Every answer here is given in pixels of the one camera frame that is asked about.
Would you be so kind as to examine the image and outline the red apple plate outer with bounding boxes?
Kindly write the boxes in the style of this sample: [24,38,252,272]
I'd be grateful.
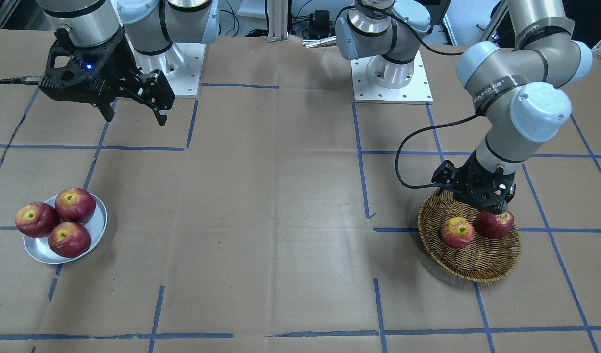
[15,202,60,238]

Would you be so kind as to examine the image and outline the red apple plate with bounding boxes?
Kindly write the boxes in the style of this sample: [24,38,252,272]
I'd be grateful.
[48,222,92,258]
[15,202,60,238]
[54,188,96,224]

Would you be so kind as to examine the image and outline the dark red basket apple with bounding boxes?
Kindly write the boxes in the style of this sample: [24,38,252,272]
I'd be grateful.
[475,210,514,239]

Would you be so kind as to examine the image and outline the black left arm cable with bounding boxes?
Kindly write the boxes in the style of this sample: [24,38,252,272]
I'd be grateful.
[336,2,480,190]

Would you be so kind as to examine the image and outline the aluminium frame post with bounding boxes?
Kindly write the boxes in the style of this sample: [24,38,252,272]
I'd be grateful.
[265,0,289,43]

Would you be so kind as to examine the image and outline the red apple plate rear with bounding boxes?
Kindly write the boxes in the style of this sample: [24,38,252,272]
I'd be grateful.
[54,188,96,224]

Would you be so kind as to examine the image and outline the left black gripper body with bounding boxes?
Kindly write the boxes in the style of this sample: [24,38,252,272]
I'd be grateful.
[432,153,516,215]

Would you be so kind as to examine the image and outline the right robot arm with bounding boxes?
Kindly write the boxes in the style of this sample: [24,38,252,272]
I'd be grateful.
[37,0,219,126]

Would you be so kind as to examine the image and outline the woven wicker basket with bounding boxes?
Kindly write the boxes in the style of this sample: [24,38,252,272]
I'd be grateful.
[417,191,522,283]

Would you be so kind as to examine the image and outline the red apple plate front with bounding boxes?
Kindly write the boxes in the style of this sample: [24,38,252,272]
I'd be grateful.
[48,222,92,258]

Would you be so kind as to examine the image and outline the white round plate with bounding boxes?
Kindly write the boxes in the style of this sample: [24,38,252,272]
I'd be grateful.
[23,194,107,265]

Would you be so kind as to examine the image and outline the yellow-red apple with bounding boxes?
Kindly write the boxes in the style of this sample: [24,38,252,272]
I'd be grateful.
[440,217,476,249]

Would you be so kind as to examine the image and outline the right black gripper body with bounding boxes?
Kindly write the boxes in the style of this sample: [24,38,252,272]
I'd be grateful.
[38,27,175,110]

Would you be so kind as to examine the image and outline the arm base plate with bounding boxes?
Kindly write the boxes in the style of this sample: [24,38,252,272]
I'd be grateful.
[351,51,434,104]
[134,43,207,98]

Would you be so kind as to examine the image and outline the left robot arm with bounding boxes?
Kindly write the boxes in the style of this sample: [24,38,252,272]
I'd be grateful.
[335,0,592,214]

